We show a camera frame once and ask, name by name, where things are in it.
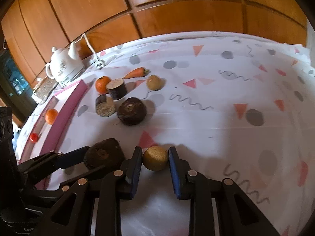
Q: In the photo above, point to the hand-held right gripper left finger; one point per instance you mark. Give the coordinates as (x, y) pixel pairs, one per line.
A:
(137, 168)

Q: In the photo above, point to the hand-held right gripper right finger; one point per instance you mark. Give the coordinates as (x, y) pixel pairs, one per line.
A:
(173, 169)

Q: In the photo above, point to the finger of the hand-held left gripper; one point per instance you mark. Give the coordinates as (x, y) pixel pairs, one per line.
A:
(94, 172)
(71, 156)

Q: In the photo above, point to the dark brown root vegetable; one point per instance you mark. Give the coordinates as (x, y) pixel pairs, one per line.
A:
(103, 153)
(131, 111)

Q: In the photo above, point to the round yellow fruit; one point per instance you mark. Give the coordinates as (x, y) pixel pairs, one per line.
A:
(155, 158)

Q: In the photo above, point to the pink tray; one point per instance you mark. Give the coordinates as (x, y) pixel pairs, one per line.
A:
(66, 108)

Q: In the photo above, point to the dark cut sugarcane piece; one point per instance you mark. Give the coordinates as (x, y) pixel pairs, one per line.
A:
(117, 89)
(105, 105)

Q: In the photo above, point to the orange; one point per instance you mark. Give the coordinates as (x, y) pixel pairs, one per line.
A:
(101, 84)
(51, 116)

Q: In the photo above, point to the yellowish green kiwi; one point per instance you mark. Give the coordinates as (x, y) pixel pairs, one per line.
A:
(155, 82)

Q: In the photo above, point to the carrot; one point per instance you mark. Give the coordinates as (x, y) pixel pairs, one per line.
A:
(136, 73)

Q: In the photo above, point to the small red tomato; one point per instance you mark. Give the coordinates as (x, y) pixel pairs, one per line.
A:
(34, 137)

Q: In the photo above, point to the glittery tissue box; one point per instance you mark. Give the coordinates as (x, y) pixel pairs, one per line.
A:
(44, 87)

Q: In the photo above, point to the printed white tablecloth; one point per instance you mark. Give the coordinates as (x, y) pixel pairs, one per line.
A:
(221, 103)

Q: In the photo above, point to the white ceramic kettle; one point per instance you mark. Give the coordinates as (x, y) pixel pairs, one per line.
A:
(62, 65)

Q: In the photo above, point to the dark glass panel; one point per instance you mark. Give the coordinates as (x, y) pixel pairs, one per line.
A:
(12, 78)

